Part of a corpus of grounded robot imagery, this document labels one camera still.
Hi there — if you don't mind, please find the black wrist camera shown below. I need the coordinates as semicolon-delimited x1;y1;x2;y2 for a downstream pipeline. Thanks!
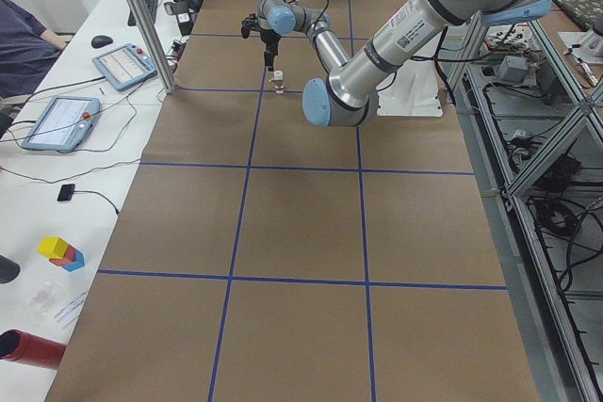
240;14;261;40

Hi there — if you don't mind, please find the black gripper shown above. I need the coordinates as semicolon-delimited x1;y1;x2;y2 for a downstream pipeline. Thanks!
260;30;281;68

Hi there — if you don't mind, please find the black computer mouse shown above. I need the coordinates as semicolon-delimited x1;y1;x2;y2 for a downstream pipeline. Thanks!
90;35;113;49

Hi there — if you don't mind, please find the small black puck device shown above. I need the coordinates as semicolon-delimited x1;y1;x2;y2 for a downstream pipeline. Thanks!
57;184;75;202

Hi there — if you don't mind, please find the black cylinder object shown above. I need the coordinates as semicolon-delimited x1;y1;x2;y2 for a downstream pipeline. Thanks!
0;255;21;284

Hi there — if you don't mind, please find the red wooden block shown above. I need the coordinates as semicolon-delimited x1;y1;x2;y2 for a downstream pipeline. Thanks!
49;246;77;267

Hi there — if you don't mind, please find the white camera pole with base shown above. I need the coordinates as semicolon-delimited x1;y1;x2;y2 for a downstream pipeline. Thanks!
377;61;443;118

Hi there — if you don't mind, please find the far teach pendant tablet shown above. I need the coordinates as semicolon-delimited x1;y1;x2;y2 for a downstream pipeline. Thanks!
91;43;157;91

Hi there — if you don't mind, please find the aluminium frame post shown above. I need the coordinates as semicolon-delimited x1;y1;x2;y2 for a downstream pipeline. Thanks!
126;0;176;94

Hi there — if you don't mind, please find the brown paper table mat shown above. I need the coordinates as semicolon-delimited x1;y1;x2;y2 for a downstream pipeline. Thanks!
48;0;539;401

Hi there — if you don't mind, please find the yellow wooden block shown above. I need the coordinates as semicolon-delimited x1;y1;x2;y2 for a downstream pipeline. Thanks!
38;236;69;259

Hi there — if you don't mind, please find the red cylinder tube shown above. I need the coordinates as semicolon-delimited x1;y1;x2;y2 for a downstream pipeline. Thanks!
1;330;67;370

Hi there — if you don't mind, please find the seated person in blue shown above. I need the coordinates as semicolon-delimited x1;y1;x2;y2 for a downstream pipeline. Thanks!
1;0;67;98

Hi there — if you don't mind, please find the blue wooden block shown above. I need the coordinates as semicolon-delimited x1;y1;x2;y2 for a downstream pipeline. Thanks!
62;250;85;272

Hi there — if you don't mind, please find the chrome angle valve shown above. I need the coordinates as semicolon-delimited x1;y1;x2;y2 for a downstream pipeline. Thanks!
269;78;285;94

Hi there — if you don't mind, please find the near teach pendant tablet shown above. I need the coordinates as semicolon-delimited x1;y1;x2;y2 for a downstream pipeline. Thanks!
21;96;101;152

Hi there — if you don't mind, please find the aluminium frame rack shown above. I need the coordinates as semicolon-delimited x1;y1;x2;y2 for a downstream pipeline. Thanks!
449;0;602;401

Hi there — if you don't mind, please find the teach pendant tablet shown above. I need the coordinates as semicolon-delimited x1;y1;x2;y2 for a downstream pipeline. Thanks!
21;96;101;152
91;43;157;91

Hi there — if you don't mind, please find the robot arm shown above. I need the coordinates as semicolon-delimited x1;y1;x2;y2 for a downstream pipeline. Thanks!
241;0;552;127

